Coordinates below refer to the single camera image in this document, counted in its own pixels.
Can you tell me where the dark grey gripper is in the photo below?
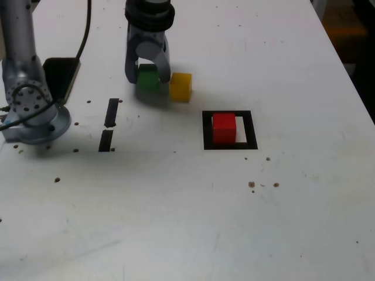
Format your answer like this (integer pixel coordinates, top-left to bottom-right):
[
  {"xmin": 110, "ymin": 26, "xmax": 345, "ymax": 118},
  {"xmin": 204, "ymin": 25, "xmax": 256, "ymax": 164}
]
[{"xmin": 124, "ymin": 25, "xmax": 171, "ymax": 84}]

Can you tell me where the green cube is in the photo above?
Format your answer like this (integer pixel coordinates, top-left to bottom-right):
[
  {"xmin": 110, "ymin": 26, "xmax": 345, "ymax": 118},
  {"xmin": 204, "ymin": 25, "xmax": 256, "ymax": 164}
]
[{"xmin": 137, "ymin": 64, "xmax": 161, "ymax": 91}]

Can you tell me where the yellow cube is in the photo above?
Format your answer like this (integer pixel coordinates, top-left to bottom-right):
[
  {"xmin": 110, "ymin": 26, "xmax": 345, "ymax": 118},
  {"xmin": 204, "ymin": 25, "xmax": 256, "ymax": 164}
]
[{"xmin": 169, "ymin": 72, "xmax": 193, "ymax": 102}]

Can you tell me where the red cube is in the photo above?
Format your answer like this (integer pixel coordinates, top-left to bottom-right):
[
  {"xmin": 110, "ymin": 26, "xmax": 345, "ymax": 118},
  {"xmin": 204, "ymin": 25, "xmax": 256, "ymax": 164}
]
[{"xmin": 212, "ymin": 112, "xmax": 237, "ymax": 145}]

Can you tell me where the black tape square outline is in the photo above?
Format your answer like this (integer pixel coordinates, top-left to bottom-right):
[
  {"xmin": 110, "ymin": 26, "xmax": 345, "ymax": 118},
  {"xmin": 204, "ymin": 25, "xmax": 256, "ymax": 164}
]
[{"xmin": 202, "ymin": 110, "xmax": 258, "ymax": 150}]

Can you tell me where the black smartphone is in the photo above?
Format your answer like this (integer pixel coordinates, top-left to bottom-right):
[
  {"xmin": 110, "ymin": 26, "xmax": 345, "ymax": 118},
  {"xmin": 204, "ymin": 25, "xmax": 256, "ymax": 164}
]
[{"xmin": 42, "ymin": 57, "xmax": 81, "ymax": 105}]

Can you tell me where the black tape strip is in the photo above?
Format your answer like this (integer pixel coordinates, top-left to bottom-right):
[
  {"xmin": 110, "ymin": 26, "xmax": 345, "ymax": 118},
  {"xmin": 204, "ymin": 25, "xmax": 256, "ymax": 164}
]
[{"xmin": 98, "ymin": 98, "xmax": 120, "ymax": 152}]

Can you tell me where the orange background box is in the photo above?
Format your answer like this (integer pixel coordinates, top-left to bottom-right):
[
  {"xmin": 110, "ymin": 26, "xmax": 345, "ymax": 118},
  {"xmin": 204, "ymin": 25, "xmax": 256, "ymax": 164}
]
[{"xmin": 321, "ymin": 5, "xmax": 369, "ymax": 37}]

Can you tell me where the black cable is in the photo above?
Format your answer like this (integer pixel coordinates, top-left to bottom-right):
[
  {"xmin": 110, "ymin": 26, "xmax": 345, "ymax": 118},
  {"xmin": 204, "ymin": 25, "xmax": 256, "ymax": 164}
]
[{"xmin": 0, "ymin": 0, "xmax": 92, "ymax": 131}]

